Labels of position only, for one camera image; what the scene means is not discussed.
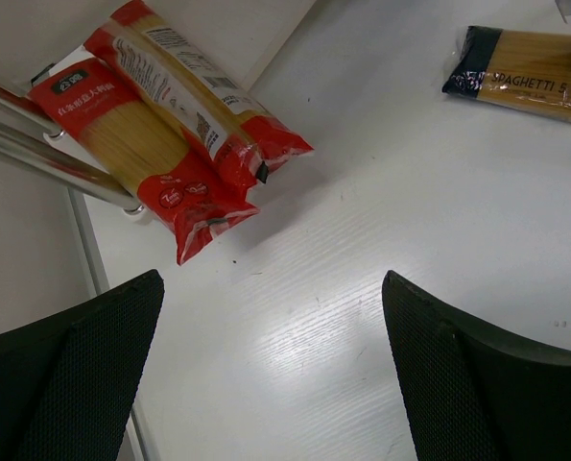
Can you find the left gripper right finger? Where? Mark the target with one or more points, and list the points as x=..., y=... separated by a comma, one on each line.
x=473, y=390

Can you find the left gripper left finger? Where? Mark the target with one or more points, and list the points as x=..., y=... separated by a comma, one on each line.
x=68, y=381

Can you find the dark La Sicilia spaghetti pack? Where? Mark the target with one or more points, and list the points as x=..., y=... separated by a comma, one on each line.
x=525, y=71

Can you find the clear red spaghetti pack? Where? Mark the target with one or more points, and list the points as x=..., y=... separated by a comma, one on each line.
x=242, y=141

